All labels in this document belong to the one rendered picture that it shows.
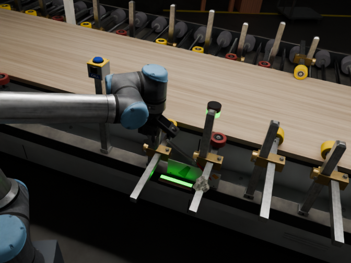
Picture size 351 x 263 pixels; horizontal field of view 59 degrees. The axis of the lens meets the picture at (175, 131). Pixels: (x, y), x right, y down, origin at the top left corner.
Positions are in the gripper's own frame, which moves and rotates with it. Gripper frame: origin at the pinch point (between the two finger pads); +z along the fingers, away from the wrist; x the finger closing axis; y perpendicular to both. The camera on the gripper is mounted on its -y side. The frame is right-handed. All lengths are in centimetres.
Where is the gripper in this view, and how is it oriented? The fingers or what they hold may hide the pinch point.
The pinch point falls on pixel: (156, 147)
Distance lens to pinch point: 129.9
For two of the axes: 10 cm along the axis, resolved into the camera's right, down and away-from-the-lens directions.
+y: -9.4, -2.7, 2.0
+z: -0.8, 7.6, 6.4
